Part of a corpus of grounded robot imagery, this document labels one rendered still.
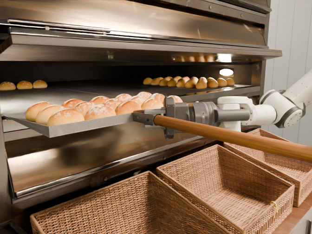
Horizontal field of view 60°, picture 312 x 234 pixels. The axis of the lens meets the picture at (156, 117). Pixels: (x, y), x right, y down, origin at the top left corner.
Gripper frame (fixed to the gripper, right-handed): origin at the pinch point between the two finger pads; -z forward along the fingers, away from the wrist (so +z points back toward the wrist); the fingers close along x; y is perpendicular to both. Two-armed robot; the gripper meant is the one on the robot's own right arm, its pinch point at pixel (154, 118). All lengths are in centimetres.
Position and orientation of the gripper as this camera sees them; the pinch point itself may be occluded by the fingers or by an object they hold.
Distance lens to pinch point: 78.8
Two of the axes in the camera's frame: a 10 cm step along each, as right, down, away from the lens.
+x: 0.0, 9.8, 2.0
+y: -1.7, -2.0, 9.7
